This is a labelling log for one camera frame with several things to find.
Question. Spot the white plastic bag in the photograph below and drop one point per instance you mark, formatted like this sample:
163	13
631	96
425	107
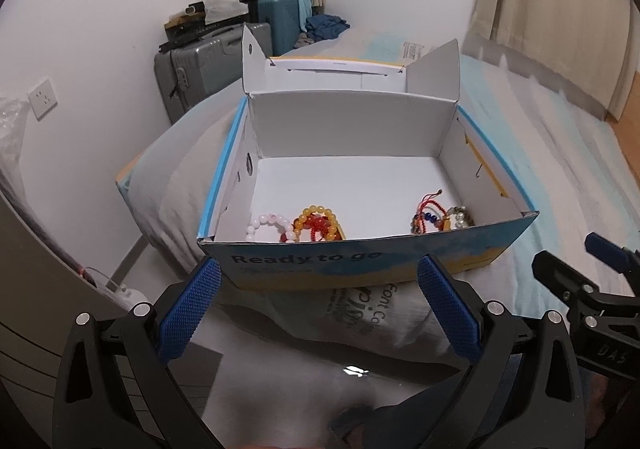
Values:
220	10

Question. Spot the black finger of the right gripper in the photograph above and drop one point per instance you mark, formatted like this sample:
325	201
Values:
572	288

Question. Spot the teal hard-shell suitcase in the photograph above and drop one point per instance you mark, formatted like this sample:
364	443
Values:
287	20

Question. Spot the dark blue crumpled clothes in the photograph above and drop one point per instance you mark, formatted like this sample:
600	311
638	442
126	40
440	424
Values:
325	27

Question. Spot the white device with red cables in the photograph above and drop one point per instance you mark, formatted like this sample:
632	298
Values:
125	296

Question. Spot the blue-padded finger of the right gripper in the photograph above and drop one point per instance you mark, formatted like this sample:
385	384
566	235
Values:
620	259

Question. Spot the beige curtain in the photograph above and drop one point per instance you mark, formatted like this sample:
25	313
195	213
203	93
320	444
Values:
592	44

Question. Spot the striped blue grey bed sheet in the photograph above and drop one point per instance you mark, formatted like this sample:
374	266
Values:
568	162

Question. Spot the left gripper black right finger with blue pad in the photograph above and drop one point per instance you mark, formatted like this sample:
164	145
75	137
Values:
521	388

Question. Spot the white wall power socket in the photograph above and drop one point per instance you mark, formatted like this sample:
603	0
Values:
42	99

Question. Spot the red cord bracelet gold tube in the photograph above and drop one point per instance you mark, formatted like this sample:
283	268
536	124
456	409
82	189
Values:
430	215

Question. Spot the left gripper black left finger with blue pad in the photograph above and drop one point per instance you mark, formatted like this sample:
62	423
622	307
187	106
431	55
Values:
114	387

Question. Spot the grey hard-shell suitcase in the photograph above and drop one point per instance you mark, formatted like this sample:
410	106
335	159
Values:
192	67

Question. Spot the white cardboard box blue trim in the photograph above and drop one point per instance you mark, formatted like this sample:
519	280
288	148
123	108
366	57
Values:
326	160

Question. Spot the grey pillow with print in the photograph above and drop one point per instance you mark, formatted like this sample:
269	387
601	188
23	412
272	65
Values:
391	320

